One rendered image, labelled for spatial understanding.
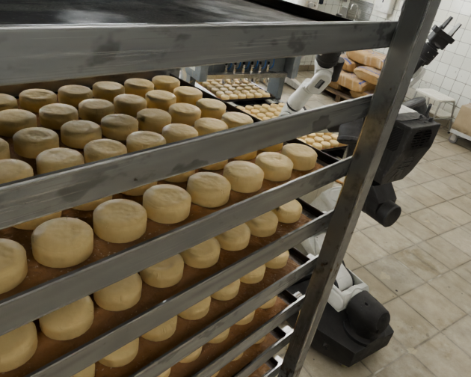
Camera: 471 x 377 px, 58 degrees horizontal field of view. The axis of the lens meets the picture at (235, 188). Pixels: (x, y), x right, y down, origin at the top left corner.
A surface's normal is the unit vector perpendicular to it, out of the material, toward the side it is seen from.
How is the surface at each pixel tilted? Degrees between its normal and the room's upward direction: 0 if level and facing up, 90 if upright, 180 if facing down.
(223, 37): 90
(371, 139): 90
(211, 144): 90
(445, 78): 90
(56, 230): 0
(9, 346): 0
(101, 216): 0
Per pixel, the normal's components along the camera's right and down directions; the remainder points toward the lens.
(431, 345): 0.16, -0.85
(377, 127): -0.70, 0.26
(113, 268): 0.69, 0.47
